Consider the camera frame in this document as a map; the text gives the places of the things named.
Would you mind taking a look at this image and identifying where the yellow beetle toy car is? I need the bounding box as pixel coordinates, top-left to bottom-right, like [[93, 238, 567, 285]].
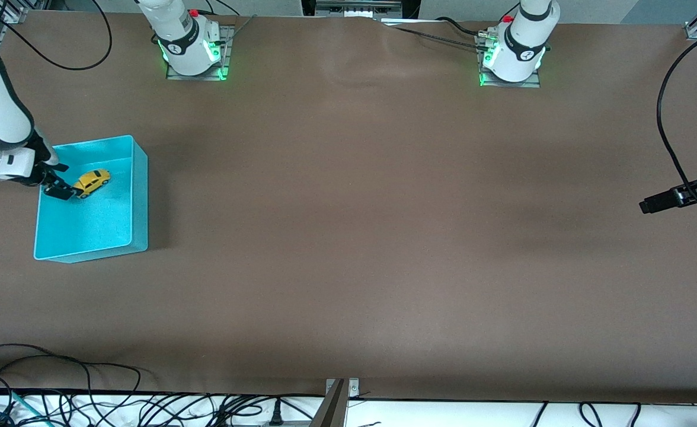
[[72, 168, 112, 200]]

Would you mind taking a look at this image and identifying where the turquoise plastic bin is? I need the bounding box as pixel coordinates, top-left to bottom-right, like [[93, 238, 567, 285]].
[[33, 135, 149, 264]]

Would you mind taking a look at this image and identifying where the thin grey rod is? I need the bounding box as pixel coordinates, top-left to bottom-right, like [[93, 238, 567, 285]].
[[229, 14, 258, 40]]

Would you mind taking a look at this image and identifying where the white power strip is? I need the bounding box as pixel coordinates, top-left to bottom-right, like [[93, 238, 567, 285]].
[[315, 0, 404, 17]]

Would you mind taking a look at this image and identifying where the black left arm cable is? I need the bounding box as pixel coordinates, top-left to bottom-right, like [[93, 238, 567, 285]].
[[656, 40, 697, 217]]

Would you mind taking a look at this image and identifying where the black right arm loop cable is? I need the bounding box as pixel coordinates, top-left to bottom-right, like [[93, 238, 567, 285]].
[[2, 0, 113, 72]]

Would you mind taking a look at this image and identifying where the long black floor cable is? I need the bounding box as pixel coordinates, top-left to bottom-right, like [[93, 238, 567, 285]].
[[0, 343, 143, 395]]

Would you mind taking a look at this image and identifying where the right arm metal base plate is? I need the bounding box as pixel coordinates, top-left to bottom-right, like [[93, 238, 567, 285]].
[[166, 24, 231, 82]]

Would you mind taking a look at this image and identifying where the thick black base cable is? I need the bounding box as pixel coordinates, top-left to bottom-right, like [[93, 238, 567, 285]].
[[433, 16, 490, 38]]

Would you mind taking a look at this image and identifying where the thin black base cable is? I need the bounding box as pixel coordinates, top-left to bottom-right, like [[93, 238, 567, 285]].
[[391, 26, 487, 52]]

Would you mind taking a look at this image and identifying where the black stand frame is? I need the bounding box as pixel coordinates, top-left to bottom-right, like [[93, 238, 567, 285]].
[[300, 0, 421, 20]]

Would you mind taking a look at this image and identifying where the metal table bracket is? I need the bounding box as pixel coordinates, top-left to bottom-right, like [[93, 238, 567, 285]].
[[325, 378, 360, 427]]

